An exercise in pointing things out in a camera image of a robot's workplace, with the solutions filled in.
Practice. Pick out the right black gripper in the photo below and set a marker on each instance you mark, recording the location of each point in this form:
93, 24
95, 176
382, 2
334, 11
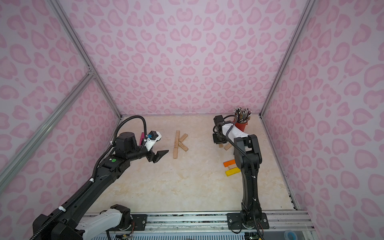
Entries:
217, 138

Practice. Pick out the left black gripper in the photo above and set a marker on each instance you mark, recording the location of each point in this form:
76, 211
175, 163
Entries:
153, 155

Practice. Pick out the magenta block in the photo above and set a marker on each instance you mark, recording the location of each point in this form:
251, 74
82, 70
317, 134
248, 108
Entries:
142, 138

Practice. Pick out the long natural wood block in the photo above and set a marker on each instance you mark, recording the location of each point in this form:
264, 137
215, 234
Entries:
175, 153

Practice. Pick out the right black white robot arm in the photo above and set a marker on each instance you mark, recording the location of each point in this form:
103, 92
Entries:
248, 158

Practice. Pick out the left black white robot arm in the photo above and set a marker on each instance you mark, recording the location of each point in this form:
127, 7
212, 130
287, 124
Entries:
65, 223

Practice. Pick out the red pencil cup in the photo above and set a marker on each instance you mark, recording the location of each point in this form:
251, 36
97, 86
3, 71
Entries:
241, 125

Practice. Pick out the orange block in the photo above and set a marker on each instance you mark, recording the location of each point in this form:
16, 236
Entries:
229, 163

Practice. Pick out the bundle of coloured pencils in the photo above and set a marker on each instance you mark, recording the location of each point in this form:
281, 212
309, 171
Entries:
243, 115

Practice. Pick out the yellow block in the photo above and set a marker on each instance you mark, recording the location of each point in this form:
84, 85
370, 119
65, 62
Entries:
232, 171

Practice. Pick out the blue round cap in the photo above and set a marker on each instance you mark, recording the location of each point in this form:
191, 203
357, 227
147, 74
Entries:
290, 235

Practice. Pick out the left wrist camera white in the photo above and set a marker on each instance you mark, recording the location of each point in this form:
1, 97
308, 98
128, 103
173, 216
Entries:
151, 138

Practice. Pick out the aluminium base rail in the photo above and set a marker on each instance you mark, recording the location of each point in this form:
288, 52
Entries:
209, 226

